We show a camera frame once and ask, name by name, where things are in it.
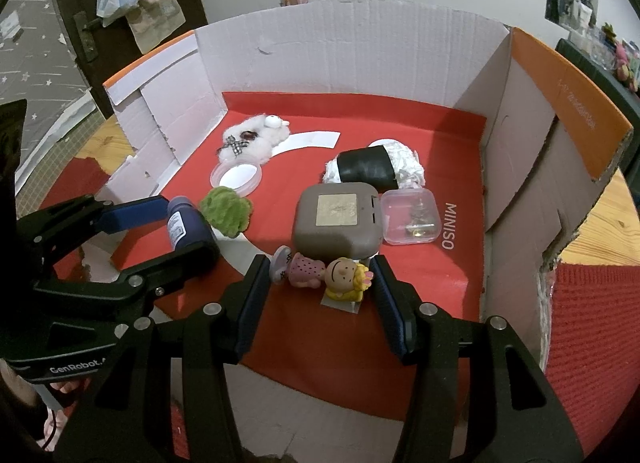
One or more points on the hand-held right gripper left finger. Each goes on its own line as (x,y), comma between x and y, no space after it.
(250,303)

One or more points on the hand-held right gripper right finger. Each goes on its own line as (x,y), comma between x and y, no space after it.
(387,303)

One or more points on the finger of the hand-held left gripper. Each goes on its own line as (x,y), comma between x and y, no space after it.
(185,255)
(135,215)

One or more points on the small dark blue bottle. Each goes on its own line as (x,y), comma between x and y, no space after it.
(187,223)

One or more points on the pink dress doll figurine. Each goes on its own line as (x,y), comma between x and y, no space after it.
(340,275)

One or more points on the green fuzzy plush toy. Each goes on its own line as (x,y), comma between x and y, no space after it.
(225,210)

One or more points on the clear square plastic case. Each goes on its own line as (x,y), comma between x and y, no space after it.
(410,220)

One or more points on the round clear plastic lid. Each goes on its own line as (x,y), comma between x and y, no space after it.
(237,178)

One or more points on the grey-brown square box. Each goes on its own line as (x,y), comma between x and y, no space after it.
(335,215)

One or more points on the cardboard box red floor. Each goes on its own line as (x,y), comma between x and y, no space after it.
(350,58)

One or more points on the person's left hand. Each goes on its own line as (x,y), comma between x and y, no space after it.
(65,386)

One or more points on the black and white roll plush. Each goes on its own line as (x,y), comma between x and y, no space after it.
(370,165)

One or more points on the white fluffy plush toy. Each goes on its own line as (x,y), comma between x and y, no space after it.
(260,135)

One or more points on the beige paper bag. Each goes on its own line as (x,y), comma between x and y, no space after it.
(160,25)

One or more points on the red table mat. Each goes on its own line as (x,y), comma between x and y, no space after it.
(590,318)

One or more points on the dark cabinet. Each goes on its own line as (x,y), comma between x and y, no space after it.
(600,78)

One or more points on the row of small toys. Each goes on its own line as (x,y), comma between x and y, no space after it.
(622,58)

